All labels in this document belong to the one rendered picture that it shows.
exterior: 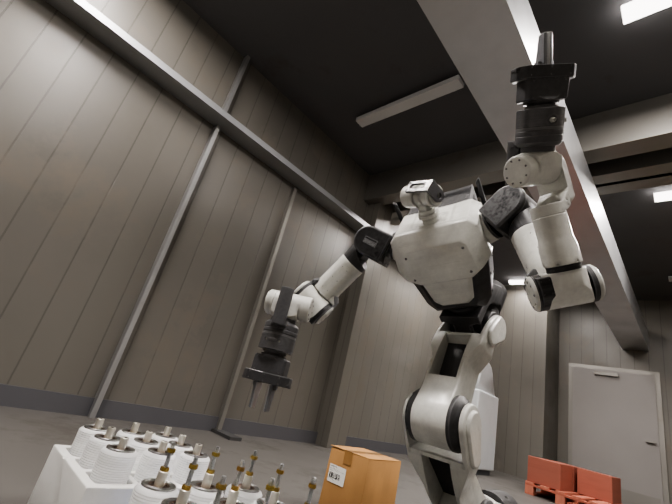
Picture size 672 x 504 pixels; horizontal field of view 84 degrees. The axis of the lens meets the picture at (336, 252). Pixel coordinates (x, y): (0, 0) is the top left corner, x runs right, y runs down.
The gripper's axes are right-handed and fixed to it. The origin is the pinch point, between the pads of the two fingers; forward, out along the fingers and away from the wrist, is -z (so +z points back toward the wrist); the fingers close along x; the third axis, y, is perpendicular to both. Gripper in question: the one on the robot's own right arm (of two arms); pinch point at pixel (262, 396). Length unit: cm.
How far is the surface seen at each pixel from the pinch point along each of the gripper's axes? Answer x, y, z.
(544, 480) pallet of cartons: 206, 449, -31
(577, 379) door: 342, 712, 135
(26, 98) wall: -240, 59, 138
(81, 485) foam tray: -41, 4, -31
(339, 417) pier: -33, 357, -18
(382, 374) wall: -1, 446, 44
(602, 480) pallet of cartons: 275, 468, -16
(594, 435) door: 364, 698, 43
